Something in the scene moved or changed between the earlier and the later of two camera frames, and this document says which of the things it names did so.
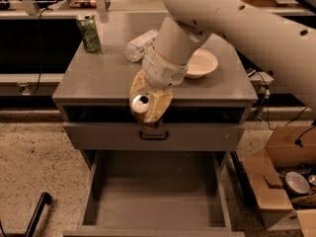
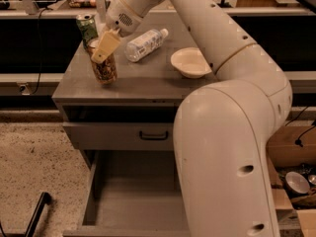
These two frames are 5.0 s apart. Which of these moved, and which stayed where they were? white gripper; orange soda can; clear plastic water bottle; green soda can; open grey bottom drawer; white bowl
Moved: white gripper; orange soda can
Stayed: clear plastic water bottle; white bowl; green soda can; open grey bottom drawer
